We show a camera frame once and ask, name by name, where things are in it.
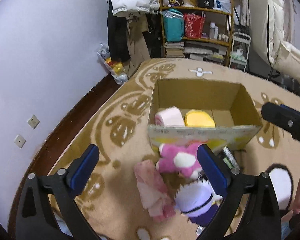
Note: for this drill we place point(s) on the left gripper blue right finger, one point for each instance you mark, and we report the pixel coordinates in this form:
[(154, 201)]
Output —
[(261, 216)]

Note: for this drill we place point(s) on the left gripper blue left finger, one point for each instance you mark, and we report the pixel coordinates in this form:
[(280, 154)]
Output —
[(35, 217)]

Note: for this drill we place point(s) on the purple haired plush doll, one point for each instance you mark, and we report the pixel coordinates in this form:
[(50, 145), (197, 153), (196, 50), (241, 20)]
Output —
[(197, 201)]

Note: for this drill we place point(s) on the pink white plush toy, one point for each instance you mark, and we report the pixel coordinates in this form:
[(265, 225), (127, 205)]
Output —
[(179, 159)]

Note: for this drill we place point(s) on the pink towel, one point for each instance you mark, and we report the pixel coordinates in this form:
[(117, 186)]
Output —
[(153, 191)]

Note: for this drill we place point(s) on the yellow plush toy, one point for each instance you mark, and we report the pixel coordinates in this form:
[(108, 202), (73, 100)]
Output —
[(195, 118)]

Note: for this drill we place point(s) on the pink swirl roll plush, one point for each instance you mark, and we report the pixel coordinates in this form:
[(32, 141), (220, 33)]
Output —
[(169, 117)]

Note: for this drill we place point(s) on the open cardboard box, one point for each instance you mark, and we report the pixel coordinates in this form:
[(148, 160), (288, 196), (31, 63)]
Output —
[(229, 104)]

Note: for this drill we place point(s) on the white trolley cart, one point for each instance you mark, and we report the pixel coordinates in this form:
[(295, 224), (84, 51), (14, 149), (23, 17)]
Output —
[(240, 51)]

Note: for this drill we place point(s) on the white reclining chair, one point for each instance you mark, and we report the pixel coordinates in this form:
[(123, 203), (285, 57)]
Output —
[(269, 37)]

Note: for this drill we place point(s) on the plastic bag of toys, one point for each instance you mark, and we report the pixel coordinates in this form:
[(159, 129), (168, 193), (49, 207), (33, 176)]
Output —
[(115, 68)]

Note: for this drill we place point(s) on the stack of books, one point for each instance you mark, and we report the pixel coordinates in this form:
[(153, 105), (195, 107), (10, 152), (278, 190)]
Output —
[(174, 49)]

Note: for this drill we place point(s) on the red gift bag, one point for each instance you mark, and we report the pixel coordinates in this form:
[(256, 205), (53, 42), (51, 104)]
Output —
[(194, 25)]

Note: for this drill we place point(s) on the black box with 40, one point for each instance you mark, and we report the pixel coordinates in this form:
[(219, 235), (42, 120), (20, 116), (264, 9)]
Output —
[(209, 4)]

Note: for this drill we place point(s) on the black hanging garment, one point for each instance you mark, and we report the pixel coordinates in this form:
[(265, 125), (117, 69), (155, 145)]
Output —
[(117, 36)]

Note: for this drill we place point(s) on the teal bag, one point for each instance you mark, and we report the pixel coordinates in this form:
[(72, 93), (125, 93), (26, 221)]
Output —
[(173, 25)]

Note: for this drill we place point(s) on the wooden shelf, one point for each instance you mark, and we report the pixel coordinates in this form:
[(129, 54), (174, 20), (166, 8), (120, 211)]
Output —
[(209, 26)]

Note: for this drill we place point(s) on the beige hanging coat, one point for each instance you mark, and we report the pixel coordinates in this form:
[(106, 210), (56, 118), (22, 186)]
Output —
[(136, 43)]

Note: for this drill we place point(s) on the white wall socket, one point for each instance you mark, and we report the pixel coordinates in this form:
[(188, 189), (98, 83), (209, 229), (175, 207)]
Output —
[(33, 122), (19, 141)]

